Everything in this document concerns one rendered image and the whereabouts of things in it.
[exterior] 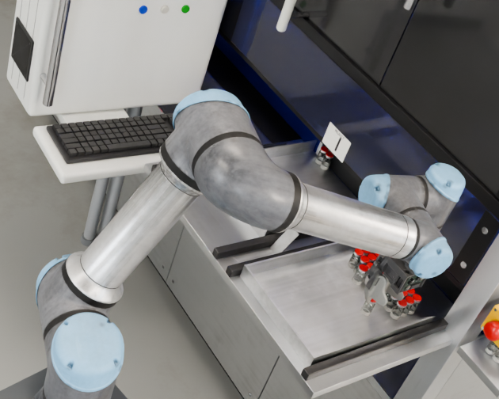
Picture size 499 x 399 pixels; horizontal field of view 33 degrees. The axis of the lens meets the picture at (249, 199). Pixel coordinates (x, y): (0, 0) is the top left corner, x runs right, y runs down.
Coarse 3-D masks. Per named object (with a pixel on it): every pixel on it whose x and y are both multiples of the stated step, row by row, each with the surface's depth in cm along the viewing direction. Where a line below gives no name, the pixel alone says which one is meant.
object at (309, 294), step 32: (288, 256) 185; (320, 256) 193; (256, 288) 176; (288, 288) 182; (320, 288) 185; (352, 288) 188; (288, 320) 175; (320, 320) 177; (352, 320) 180; (384, 320) 183; (416, 320) 186; (320, 352) 170
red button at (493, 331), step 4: (488, 324) 172; (492, 324) 172; (496, 324) 172; (484, 328) 173; (488, 328) 172; (492, 328) 171; (496, 328) 171; (484, 332) 174; (488, 332) 172; (492, 332) 172; (496, 332) 171; (488, 336) 173; (492, 336) 172; (496, 336) 171; (492, 340) 173
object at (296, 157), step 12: (288, 144) 218; (300, 144) 220; (312, 144) 223; (276, 156) 218; (288, 156) 220; (300, 156) 221; (312, 156) 223; (288, 168) 216; (300, 168) 217; (312, 168) 219; (300, 180) 213; (312, 180) 214; (324, 180) 216; (336, 180) 218; (336, 192) 214; (348, 192) 215
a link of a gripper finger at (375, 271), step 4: (376, 260) 172; (380, 260) 172; (376, 264) 171; (372, 268) 172; (376, 268) 172; (368, 272) 173; (372, 272) 172; (376, 272) 172; (380, 272) 173; (368, 276) 173; (372, 276) 172; (376, 276) 173; (368, 280) 174; (372, 280) 174; (364, 284) 176; (368, 284) 175; (368, 288) 175
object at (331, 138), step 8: (328, 128) 207; (336, 128) 204; (328, 136) 207; (336, 136) 205; (344, 136) 203; (328, 144) 208; (336, 144) 205; (344, 144) 203; (336, 152) 206; (344, 152) 203
